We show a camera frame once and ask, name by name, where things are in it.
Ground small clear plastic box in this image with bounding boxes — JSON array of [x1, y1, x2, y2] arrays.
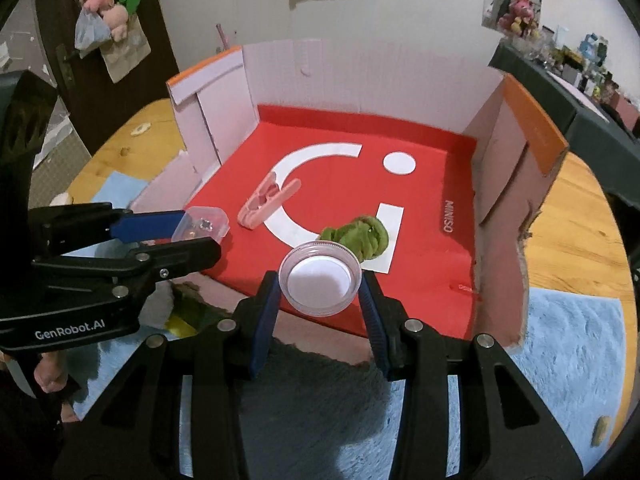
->
[[171, 206, 230, 244]]

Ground pink clothes peg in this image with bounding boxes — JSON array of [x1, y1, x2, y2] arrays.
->
[[236, 171, 302, 230]]

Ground round clear plastic lid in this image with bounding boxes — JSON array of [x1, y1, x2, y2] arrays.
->
[[278, 240, 362, 318]]

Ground green yarn bundle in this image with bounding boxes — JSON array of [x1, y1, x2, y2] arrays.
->
[[319, 216, 390, 262]]

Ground person's left hand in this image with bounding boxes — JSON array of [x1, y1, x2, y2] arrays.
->
[[0, 349, 82, 426]]

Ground small yellow sponge piece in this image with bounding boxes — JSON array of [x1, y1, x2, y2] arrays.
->
[[591, 415, 612, 448]]

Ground small paper scrap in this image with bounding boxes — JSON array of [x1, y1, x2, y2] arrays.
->
[[130, 122, 151, 136]]

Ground dark wooden door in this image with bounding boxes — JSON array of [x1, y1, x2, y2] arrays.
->
[[35, 0, 178, 154]]

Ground light blue fluffy towel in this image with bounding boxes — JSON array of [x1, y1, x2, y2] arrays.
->
[[64, 170, 629, 478]]

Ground pink plush toys on door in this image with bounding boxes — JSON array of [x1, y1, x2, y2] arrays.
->
[[75, 0, 142, 55]]

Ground orange cardboard box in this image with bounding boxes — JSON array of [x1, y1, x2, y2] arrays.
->
[[132, 39, 568, 347]]

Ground dark cloth side table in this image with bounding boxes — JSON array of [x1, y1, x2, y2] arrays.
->
[[489, 44, 640, 207]]

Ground pink bunny plush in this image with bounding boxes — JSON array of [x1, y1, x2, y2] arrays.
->
[[497, 0, 538, 38]]

